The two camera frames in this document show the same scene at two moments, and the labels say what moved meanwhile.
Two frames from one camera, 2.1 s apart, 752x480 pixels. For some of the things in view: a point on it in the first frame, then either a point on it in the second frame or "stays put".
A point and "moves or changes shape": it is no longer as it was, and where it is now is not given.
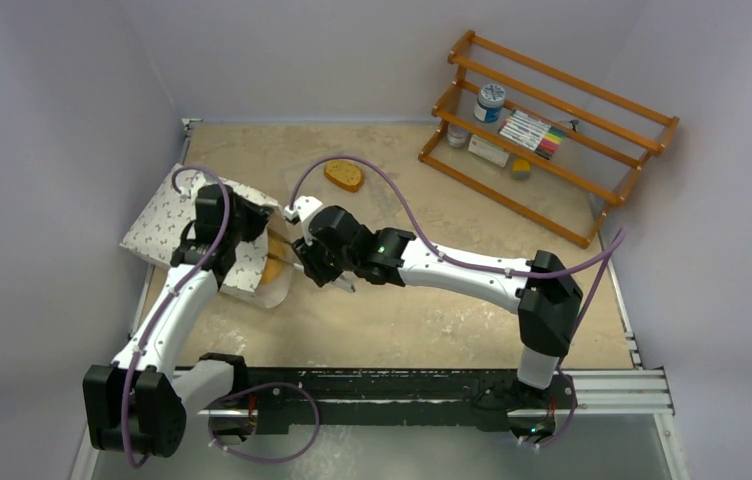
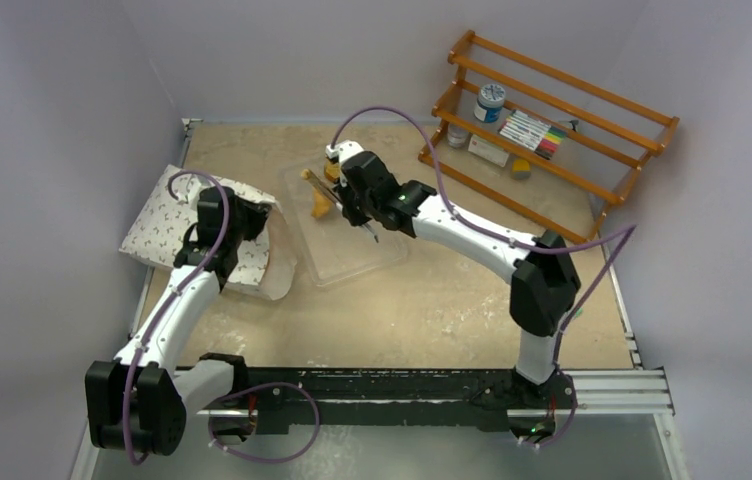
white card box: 488,150 stays put
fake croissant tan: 276,259 moves or changes shape
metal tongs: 338,279 -> 334,197
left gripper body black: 248,225 stays put
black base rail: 373,396 stays put
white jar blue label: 489,103 stays put
